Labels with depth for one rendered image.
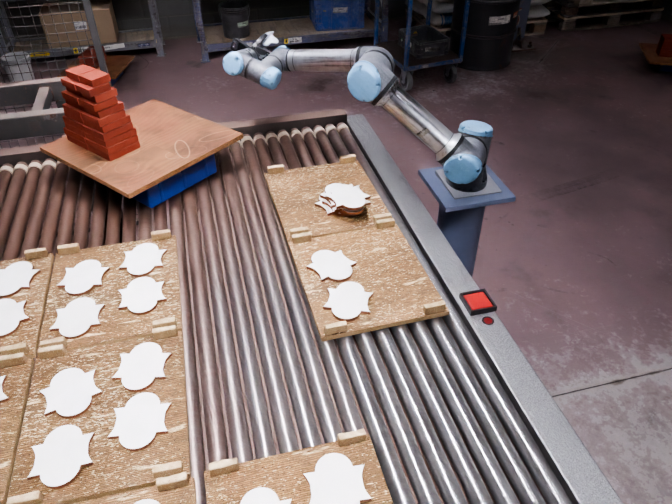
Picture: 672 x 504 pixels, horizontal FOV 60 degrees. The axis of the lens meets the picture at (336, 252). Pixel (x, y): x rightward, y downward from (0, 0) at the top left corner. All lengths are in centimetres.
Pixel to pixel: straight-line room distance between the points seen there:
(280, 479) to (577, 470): 61
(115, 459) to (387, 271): 84
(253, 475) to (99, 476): 31
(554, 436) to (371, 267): 66
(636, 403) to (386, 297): 149
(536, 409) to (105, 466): 94
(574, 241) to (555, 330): 75
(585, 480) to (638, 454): 129
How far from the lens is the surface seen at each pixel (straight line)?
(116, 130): 210
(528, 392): 147
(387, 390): 140
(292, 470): 127
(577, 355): 289
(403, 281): 164
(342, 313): 153
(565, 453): 139
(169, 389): 143
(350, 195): 188
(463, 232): 225
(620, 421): 272
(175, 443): 134
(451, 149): 195
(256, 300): 162
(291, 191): 201
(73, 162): 216
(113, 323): 163
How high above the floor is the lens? 202
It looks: 39 degrees down
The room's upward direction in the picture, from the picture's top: straight up
